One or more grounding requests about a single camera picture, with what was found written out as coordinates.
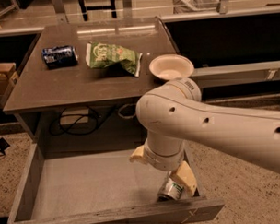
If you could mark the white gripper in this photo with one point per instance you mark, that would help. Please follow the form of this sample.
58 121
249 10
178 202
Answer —
167 162

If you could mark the white green 7up can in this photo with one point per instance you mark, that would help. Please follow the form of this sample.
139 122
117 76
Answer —
169 190

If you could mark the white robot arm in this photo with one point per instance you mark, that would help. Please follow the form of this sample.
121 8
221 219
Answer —
174 113

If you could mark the open grey top drawer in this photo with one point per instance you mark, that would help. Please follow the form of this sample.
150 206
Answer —
95 183

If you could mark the grey counter cabinet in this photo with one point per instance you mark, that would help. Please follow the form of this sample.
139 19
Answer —
42 93

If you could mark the blue soda can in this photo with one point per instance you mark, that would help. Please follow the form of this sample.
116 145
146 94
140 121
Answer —
56 57

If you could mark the white paper bowl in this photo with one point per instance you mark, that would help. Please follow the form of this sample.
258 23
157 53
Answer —
171 66

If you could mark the green chip bag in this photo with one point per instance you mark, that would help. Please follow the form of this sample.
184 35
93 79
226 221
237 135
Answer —
102 55

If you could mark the black floor device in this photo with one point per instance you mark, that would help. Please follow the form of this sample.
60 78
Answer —
3 145

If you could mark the clear trash bag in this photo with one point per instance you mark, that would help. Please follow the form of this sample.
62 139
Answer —
189 6

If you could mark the cardboard box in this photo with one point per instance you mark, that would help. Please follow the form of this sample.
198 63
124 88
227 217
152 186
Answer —
8 75

